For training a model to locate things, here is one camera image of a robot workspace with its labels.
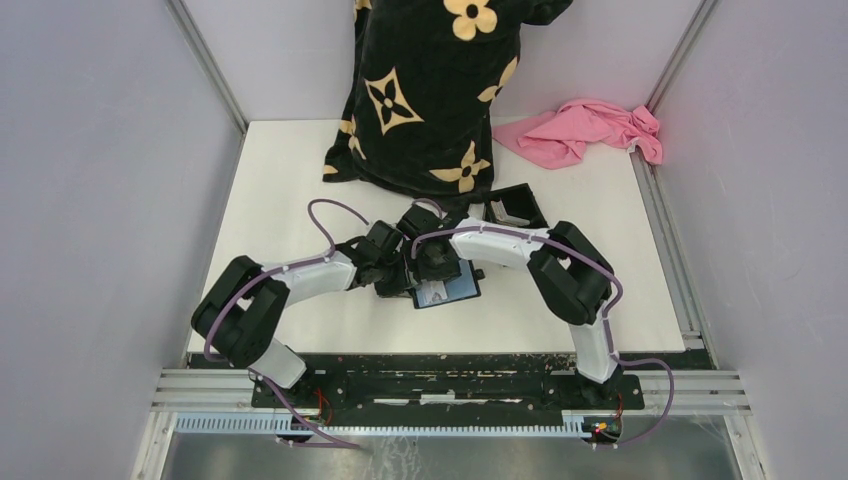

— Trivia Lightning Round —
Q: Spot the black leather card holder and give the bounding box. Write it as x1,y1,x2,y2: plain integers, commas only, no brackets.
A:
411,260,486,309

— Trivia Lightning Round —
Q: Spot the black plastic bin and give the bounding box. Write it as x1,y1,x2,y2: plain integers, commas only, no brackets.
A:
483,183,549,229

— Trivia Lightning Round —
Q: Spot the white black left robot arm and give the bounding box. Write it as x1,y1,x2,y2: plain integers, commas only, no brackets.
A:
191,221,409,407

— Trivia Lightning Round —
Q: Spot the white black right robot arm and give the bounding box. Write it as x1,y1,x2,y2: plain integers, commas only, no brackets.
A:
397,205,623,408

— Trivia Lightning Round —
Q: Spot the stack of cards in bin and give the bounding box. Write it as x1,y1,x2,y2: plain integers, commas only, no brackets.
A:
490,201,530,227

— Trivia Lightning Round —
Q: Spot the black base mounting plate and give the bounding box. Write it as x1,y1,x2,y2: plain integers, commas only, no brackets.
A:
283,353,645,427

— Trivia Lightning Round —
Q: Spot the pink cloth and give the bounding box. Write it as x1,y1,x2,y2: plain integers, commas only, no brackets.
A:
493,99,664,170

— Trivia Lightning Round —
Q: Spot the black floral blanket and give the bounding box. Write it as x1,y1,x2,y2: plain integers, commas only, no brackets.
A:
323,0,568,209

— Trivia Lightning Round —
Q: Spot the white slotted cable duct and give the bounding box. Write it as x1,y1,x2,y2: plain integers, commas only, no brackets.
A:
174,412,590,440

